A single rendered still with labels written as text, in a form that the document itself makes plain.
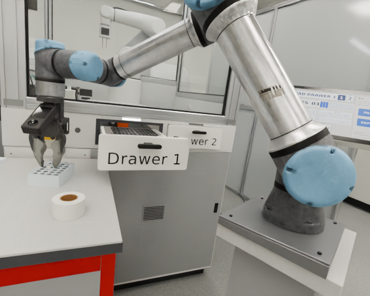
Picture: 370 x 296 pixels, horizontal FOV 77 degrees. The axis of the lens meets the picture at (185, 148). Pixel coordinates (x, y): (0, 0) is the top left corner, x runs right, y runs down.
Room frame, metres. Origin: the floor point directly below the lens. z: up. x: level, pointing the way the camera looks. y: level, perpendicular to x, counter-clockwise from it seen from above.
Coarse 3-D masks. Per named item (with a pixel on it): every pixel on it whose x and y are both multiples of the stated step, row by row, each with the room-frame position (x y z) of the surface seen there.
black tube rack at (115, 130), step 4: (112, 128) 0.94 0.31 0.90; (116, 128) 0.96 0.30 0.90; (120, 128) 0.96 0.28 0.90; (124, 128) 0.97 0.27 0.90; (128, 128) 0.99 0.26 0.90; (132, 128) 1.00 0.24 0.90; (112, 132) 0.88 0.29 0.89; (116, 132) 0.86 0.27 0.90; (120, 132) 0.87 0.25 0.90; (124, 132) 0.88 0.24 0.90; (128, 132) 0.89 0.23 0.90; (132, 132) 0.91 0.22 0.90; (136, 132) 0.92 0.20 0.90; (140, 132) 0.93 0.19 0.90; (144, 132) 0.94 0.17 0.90; (148, 132) 0.95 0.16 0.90; (152, 132) 0.96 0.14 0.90
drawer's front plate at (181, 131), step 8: (168, 128) 1.07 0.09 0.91; (176, 128) 1.08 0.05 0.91; (184, 128) 1.10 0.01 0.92; (192, 128) 1.11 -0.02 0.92; (200, 128) 1.13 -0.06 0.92; (208, 128) 1.15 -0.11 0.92; (216, 128) 1.16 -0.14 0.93; (168, 136) 1.06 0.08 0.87; (184, 136) 1.10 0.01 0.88; (192, 136) 1.11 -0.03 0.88; (200, 136) 1.13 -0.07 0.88; (208, 136) 1.15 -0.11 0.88; (216, 136) 1.17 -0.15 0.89; (192, 144) 1.12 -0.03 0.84; (208, 144) 1.15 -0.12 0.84; (216, 144) 1.17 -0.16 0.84
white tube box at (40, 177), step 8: (40, 168) 0.67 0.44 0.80; (56, 168) 0.69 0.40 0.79; (64, 168) 0.70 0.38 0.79; (72, 168) 0.73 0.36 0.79; (32, 176) 0.61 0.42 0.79; (40, 176) 0.62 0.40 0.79; (48, 176) 0.62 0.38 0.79; (56, 176) 0.62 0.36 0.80; (64, 176) 0.66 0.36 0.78; (32, 184) 0.61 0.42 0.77; (40, 184) 0.62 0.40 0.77; (48, 184) 0.62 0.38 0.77; (56, 184) 0.62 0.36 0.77
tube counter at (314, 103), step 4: (312, 100) 1.24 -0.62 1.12; (316, 100) 1.23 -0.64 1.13; (312, 104) 1.22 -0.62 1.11; (316, 104) 1.22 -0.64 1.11; (320, 104) 1.21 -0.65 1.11; (324, 104) 1.20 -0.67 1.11; (328, 104) 1.20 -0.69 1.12; (332, 104) 1.19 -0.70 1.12; (336, 104) 1.19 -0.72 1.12; (340, 104) 1.18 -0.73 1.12; (344, 104) 1.17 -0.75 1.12; (348, 104) 1.17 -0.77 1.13; (328, 108) 1.18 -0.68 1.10; (332, 108) 1.18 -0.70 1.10; (336, 108) 1.17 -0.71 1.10; (340, 108) 1.16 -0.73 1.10; (344, 108) 1.16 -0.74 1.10; (348, 108) 1.15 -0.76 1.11; (352, 108) 1.15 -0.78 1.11
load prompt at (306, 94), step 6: (300, 90) 1.30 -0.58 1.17; (306, 90) 1.29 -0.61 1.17; (300, 96) 1.28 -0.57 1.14; (306, 96) 1.27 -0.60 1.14; (312, 96) 1.26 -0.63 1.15; (318, 96) 1.25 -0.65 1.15; (324, 96) 1.24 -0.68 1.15; (330, 96) 1.23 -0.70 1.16; (336, 96) 1.22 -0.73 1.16; (342, 96) 1.21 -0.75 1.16; (348, 96) 1.20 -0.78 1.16; (354, 96) 1.19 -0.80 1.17; (354, 102) 1.17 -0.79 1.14
